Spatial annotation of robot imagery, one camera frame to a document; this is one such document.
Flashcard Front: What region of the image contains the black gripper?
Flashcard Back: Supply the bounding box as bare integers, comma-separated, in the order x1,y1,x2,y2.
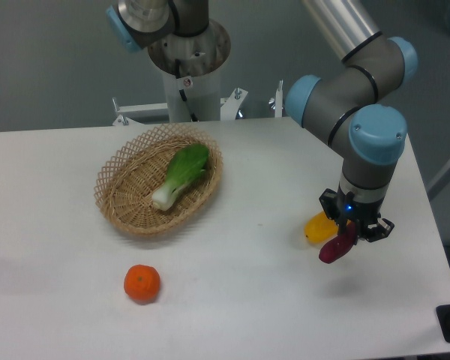
319,187,395,243

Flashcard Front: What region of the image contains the purple sweet potato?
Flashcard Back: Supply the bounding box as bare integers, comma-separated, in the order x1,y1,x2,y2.
319,222,356,264

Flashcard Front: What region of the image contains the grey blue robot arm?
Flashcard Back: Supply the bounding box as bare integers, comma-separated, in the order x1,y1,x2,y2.
106,1,418,242

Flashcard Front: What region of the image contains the woven wicker basket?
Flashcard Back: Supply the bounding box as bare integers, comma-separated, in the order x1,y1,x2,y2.
94,124,223,236

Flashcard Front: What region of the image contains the yellow bell pepper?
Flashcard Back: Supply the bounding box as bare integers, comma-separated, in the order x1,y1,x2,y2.
304,211,338,246

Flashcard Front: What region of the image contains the green bok choy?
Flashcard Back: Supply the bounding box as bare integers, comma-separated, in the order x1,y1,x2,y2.
151,143,209,211

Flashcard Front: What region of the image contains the orange tangerine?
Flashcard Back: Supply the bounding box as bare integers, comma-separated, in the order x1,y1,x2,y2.
124,264,161,302

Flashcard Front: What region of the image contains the white frame right edge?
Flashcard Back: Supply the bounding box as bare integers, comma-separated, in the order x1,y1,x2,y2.
426,158,450,201

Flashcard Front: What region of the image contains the white metal table frame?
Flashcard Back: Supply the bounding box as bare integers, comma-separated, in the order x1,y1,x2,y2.
111,79,286,126

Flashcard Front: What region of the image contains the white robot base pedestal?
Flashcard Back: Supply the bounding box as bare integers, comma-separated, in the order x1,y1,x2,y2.
148,19,231,101

